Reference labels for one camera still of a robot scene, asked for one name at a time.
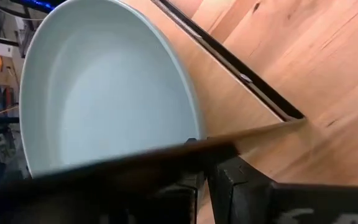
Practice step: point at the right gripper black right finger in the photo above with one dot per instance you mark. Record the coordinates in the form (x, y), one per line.
(241, 193)

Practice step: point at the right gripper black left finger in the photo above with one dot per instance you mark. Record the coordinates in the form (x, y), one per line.
(179, 208)

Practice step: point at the black metal dish rack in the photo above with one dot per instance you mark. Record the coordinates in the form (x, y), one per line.
(228, 60)

